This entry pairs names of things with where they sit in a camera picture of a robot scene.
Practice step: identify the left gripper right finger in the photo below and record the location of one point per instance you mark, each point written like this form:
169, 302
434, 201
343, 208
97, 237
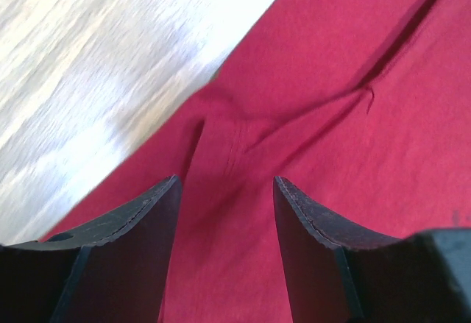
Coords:
339, 271

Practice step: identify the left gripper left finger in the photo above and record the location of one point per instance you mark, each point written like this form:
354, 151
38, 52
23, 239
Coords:
110, 269

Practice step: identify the dark red t shirt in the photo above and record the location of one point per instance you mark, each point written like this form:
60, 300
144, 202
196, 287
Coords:
362, 104

